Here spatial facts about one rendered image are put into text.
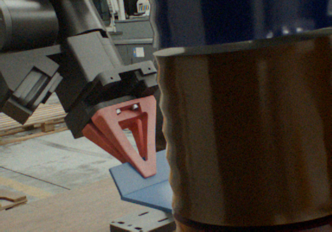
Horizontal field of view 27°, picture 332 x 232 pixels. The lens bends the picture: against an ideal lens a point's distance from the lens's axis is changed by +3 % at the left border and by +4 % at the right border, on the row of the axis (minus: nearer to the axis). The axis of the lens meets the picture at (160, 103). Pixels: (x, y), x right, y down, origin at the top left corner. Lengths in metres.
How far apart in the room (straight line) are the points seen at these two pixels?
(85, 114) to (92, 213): 0.27
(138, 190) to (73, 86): 0.12
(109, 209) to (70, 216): 0.05
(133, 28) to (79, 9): 8.41
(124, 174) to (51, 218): 0.29
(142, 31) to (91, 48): 8.25
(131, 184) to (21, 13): 0.19
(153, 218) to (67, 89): 0.22
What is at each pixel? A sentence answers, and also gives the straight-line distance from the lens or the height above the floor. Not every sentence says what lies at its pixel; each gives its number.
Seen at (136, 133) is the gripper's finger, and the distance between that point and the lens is 0.70.
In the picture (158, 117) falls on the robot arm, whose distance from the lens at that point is 0.80.
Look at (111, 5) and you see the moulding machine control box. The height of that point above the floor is 1.18.
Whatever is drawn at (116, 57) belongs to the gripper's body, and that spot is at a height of 1.12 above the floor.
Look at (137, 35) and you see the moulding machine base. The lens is 9.05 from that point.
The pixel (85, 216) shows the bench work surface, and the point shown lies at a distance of 0.92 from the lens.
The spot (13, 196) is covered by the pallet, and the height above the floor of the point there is 0.14.
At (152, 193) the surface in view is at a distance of 0.64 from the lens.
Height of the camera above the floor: 1.16
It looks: 9 degrees down
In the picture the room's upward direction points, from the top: 7 degrees counter-clockwise
